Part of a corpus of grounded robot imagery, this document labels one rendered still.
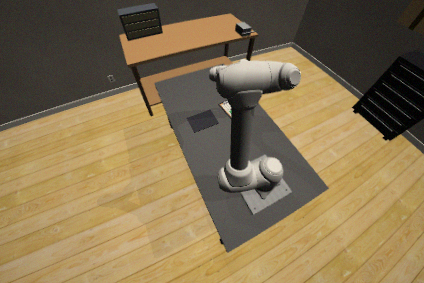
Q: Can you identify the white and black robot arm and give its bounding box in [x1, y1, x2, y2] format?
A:
[209, 59, 301, 199]

